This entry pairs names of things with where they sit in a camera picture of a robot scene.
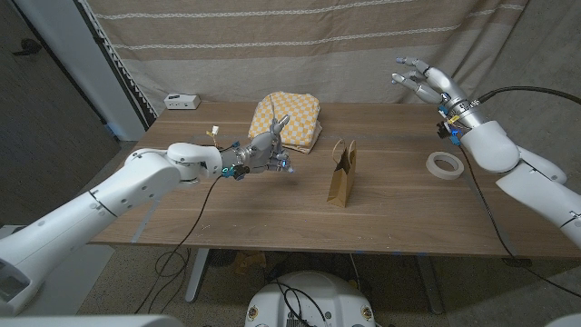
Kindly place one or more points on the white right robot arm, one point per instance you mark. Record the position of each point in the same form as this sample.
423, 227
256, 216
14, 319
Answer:
490, 145

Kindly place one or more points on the grey tape line marking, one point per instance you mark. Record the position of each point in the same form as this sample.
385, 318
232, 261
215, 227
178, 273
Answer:
141, 229

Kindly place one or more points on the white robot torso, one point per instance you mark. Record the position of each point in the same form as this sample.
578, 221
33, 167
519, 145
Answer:
313, 290

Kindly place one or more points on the beige striped curtain backdrop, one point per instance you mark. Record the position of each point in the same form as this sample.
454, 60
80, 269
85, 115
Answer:
318, 68

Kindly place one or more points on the white tape roll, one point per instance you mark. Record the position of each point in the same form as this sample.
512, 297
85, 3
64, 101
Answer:
433, 170

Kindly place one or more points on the tan crumpled paper piece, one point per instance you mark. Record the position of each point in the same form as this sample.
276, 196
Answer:
249, 263

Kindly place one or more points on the black curtain edge strip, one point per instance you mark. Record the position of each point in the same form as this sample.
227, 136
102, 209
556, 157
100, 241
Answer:
117, 72

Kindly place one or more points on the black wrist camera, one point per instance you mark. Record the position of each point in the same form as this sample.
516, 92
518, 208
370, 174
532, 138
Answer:
445, 131
239, 172

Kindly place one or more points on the white power strip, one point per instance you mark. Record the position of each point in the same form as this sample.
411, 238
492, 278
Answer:
181, 102

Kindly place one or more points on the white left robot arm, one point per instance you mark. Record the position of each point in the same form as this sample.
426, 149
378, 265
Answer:
113, 191

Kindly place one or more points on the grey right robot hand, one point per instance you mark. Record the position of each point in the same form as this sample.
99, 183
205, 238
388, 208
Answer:
445, 88

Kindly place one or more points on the brown paper bag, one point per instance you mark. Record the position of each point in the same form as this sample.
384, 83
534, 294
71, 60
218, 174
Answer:
342, 181

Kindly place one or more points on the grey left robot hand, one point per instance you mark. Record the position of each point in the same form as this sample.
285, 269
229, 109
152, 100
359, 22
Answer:
258, 154

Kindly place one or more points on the yellow white checkered towel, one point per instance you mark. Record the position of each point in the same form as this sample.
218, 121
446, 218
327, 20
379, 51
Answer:
295, 113

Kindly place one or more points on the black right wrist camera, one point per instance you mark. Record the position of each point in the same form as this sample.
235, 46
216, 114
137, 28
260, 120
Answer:
445, 131

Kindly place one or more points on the dark grey door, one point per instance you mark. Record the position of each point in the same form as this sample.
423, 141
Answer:
45, 136

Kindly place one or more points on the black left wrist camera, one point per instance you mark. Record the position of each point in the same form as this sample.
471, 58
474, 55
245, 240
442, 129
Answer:
239, 172

